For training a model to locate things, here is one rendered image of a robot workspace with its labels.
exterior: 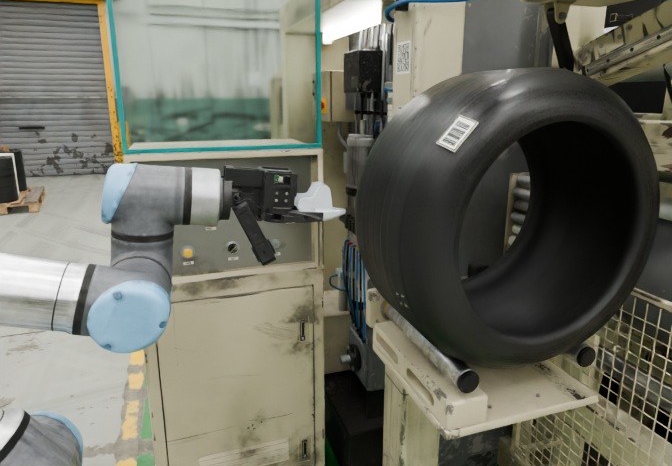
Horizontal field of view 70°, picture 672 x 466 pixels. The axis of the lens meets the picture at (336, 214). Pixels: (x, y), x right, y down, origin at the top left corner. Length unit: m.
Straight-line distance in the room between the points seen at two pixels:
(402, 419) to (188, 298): 0.70
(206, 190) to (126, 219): 0.12
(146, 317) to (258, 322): 0.91
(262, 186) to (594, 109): 0.57
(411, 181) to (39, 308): 0.55
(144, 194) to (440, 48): 0.77
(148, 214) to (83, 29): 9.42
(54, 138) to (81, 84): 1.10
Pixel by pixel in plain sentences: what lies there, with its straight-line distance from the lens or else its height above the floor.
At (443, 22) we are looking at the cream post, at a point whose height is 1.58.
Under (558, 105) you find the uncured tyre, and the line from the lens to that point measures 0.88.
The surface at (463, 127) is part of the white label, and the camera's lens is 0.79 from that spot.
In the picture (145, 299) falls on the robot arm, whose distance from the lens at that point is 0.63.
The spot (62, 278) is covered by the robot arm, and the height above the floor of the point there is 1.21.
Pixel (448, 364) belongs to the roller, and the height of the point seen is 0.91.
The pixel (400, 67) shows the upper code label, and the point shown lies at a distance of 1.24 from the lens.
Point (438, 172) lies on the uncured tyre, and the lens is 0.78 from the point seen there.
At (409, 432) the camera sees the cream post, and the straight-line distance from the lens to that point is 1.50.
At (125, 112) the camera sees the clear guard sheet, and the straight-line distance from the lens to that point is 1.39.
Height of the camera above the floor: 1.42
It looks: 14 degrees down
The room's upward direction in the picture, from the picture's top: straight up
